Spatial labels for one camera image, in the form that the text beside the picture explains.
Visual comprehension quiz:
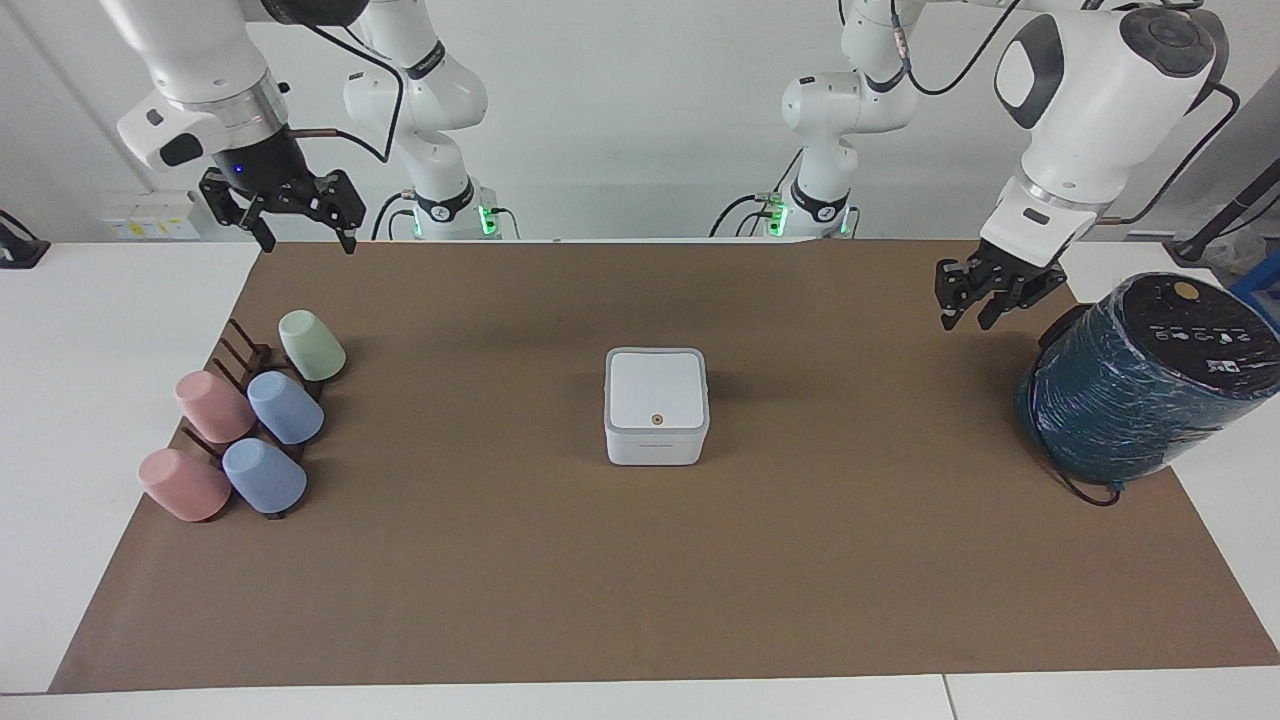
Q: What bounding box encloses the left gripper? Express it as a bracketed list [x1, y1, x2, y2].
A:
[934, 238, 1068, 332]

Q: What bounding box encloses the white square trash can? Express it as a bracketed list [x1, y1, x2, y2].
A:
[603, 346, 712, 468]

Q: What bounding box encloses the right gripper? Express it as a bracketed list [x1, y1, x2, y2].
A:
[199, 127, 368, 255]

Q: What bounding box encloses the teal plastic-wrapped cylinder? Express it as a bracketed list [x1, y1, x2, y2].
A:
[1016, 271, 1280, 492]

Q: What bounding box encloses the white wall socket strip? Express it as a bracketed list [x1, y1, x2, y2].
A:
[100, 191, 202, 242]

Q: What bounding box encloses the black stand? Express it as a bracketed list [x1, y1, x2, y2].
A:
[1164, 160, 1280, 267]
[0, 209, 52, 270]

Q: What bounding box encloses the dark brown cup rack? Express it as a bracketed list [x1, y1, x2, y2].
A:
[182, 317, 328, 522]

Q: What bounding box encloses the blue plastic cup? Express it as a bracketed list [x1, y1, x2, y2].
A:
[221, 437, 309, 516]
[246, 370, 326, 446]

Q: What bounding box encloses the green plastic cup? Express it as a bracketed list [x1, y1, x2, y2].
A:
[277, 309, 348, 383]

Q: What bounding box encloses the pink plastic cup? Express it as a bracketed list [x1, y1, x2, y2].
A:
[137, 448, 233, 524]
[174, 370, 257, 445]

